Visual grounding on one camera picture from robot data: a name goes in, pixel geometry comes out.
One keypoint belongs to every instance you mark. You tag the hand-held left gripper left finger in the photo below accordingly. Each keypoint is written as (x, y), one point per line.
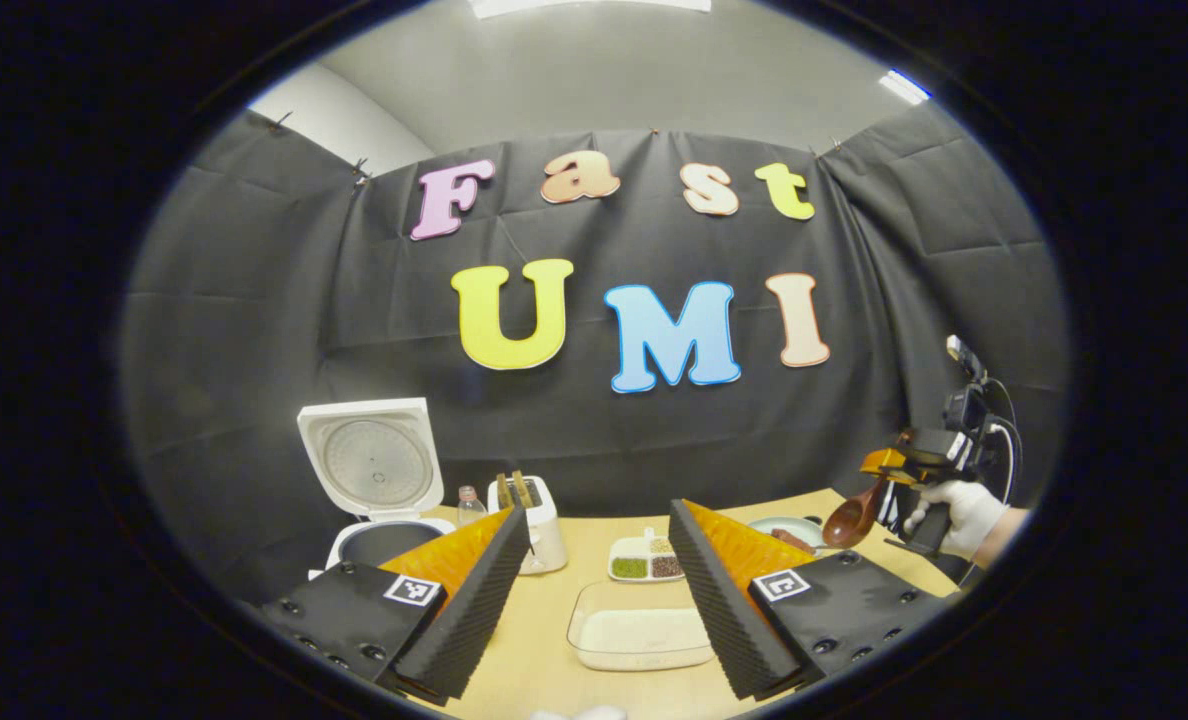
(479, 610)

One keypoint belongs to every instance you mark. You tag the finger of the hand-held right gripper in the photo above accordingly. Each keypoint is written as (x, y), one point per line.
(884, 463)

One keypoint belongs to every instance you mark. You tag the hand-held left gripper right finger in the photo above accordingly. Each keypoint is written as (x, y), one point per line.
(719, 610)

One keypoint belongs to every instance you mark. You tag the wooden spoon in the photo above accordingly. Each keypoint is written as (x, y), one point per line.
(847, 522)

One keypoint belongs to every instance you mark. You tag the clear container of rice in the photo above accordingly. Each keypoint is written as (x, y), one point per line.
(634, 635)

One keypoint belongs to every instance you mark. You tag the white rice cooker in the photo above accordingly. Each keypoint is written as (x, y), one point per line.
(374, 465)

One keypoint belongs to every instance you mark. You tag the white divided dish of beans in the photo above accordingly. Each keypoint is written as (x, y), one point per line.
(644, 567)

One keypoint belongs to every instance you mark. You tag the clear bottle with red label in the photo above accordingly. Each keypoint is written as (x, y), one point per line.
(471, 510)

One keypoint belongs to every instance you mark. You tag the pale green plate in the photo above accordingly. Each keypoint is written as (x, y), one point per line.
(769, 523)

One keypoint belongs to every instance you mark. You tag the red meat piece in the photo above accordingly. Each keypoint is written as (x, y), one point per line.
(792, 540)

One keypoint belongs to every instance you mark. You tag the white toaster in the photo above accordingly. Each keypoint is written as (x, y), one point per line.
(549, 530)

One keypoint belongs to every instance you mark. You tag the brown bread slice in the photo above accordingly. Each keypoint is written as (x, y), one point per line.
(523, 488)
(503, 492)

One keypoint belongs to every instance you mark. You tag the black backdrop cloth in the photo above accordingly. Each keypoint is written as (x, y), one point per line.
(254, 330)

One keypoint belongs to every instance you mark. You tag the small ceiling light panel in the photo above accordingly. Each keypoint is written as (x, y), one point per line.
(904, 86)

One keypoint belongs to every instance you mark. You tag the long ceiling light panel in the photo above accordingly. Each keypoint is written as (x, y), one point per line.
(594, 5)

